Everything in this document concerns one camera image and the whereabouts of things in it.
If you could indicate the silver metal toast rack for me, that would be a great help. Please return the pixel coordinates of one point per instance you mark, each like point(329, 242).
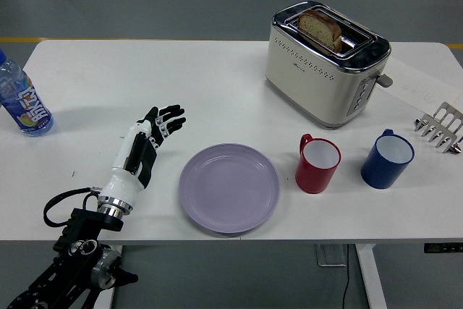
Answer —
point(439, 128)

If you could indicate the blue labelled drink bottle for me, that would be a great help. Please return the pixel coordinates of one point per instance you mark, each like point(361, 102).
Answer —
point(25, 102)

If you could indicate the cream and chrome toaster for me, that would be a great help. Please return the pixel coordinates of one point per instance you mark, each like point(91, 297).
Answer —
point(311, 84)

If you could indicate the blue enamel mug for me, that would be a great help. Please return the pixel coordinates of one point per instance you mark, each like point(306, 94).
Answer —
point(380, 173)

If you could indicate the brown bread slice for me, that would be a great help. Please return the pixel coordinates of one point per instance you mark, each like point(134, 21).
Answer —
point(320, 28)

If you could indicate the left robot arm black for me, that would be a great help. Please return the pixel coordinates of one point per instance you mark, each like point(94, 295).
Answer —
point(79, 236)

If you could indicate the clear plastic box under table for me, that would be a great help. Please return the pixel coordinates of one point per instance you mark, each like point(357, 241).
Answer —
point(329, 254)

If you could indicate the white paper sheet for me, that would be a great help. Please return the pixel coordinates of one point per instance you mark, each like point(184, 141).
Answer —
point(419, 81)

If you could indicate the red enamel mug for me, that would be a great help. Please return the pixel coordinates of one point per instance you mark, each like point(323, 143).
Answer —
point(313, 177)

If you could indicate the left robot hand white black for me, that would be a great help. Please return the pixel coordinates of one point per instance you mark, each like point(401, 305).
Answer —
point(119, 184)

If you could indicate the black table control panel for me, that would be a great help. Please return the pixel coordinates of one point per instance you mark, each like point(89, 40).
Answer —
point(443, 247)

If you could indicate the purple round plate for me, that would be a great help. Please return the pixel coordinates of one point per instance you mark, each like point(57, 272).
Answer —
point(228, 187)

